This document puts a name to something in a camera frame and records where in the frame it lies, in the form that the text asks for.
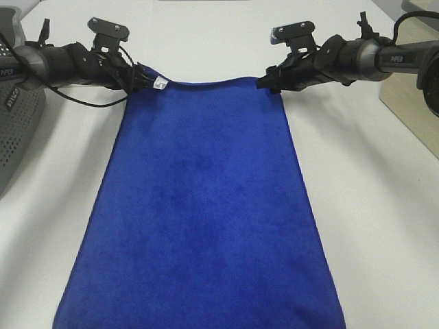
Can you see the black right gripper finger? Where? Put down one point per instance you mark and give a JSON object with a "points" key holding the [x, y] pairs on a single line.
{"points": [[272, 70], [268, 83]]}

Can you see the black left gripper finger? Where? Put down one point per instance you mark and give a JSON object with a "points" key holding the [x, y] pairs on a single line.
{"points": [[142, 84], [145, 70]]}

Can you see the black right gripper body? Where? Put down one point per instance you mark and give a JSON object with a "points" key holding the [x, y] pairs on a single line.
{"points": [[303, 69]]}

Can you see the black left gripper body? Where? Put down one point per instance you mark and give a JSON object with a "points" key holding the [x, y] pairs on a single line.
{"points": [[100, 69]]}

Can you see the blue microfibre towel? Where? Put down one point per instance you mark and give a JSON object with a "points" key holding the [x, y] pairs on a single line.
{"points": [[202, 220]]}

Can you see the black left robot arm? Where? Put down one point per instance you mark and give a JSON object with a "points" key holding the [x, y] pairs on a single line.
{"points": [[37, 64]]}

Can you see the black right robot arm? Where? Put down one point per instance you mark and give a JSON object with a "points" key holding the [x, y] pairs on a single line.
{"points": [[371, 57]]}

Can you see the grey perforated plastic basket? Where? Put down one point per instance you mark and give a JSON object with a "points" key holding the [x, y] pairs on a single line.
{"points": [[21, 109]]}

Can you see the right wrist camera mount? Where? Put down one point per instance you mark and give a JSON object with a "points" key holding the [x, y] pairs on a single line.
{"points": [[296, 36]]}

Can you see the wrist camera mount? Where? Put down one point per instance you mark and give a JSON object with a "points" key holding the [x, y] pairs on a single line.
{"points": [[108, 35], [296, 36]]}

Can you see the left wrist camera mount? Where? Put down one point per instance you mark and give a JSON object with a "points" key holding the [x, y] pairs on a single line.
{"points": [[108, 35]]}

